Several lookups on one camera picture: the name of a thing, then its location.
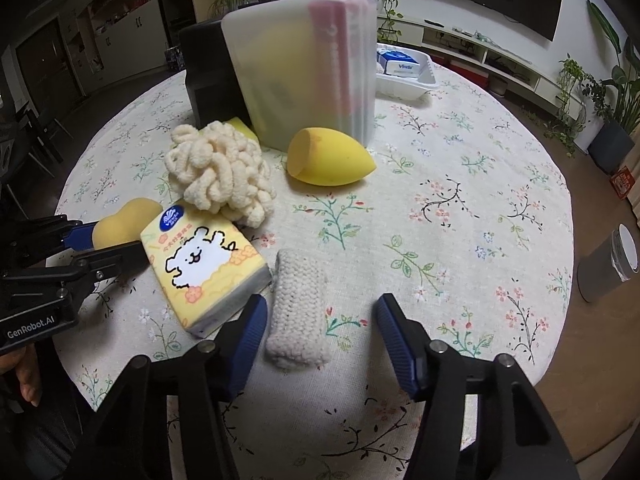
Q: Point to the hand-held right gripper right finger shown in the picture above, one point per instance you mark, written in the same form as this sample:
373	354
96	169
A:
400	350

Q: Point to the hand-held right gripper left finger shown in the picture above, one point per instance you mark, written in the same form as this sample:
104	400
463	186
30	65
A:
242	355

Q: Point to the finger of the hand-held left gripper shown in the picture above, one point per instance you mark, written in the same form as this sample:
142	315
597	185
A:
120	260
82	236

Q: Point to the orange gourd-shaped makeup sponge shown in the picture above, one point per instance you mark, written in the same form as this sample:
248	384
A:
125	220

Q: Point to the cream knitted cloth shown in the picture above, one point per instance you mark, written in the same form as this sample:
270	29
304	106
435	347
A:
297	310

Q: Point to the yellow cartoon tissue pack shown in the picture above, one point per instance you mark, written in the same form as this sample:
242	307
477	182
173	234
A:
200	265

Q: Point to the cream chenille scrubber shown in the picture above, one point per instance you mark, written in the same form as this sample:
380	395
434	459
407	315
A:
215	170

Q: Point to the black box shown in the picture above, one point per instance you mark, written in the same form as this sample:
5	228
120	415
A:
210	75

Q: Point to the yellow egg-shaped makeup sponge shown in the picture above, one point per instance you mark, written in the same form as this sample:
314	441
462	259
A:
325	157

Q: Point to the white plastic tray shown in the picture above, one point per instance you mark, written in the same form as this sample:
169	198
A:
405	87

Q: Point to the blue tissue pack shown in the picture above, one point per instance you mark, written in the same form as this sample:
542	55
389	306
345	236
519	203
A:
400	65

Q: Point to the person's left hand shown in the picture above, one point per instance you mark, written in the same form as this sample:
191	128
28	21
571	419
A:
27	380

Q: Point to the dark chair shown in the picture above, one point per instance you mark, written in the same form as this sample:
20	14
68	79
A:
30	145

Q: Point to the blue printed bag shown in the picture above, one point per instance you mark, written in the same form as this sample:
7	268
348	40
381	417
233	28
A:
175	56

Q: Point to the grey trash bin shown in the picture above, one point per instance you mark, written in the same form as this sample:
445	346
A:
600	270

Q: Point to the pale yellow sponge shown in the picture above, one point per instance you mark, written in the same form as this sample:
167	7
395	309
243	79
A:
275	75

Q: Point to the translucent plastic container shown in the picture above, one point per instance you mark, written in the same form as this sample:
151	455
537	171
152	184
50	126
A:
260	35

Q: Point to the red paper bag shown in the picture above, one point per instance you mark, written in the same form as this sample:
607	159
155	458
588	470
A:
623	182

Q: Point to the small white pot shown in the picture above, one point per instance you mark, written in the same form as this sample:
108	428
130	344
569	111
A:
498	85

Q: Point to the red storage box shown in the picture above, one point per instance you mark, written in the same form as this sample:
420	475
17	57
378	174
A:
440	60
469	72

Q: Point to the large-leaf plant dark pot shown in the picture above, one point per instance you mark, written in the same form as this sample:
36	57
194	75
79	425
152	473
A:
610	147

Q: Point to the pink flat pack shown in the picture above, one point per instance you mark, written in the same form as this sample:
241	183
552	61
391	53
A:
335	60

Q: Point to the white television console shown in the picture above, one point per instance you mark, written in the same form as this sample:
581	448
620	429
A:
530	67

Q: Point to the pothos in white pot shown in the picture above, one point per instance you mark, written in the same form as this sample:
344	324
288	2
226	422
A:
575	90

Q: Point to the wall cabinet unit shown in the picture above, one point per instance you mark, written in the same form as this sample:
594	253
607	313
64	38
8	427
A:
125	25

